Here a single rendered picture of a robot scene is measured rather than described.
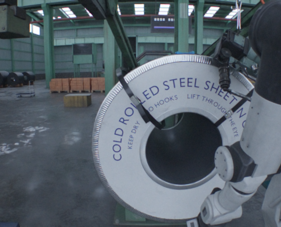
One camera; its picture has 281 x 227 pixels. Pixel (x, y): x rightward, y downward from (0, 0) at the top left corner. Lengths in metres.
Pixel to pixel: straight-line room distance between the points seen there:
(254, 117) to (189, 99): 0.84
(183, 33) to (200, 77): 4.80
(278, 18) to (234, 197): 0.38
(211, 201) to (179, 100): 0.71
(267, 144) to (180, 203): 1.16
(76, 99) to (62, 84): 5.57
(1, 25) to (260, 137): 1.02
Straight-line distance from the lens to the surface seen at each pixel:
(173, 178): 1.43
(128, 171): 1.29
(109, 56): 5.83
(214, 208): 0.59
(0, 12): 1.05
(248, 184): 0.46
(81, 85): 12.21
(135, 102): 1.09
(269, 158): 0.38
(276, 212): 0.67
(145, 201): 1.42
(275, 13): 0.33
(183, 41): 5.90
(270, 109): 0.33
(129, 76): 1.13
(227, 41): 1.08
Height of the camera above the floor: 1.27
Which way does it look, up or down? 13 degrees down
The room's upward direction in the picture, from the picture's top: straight up
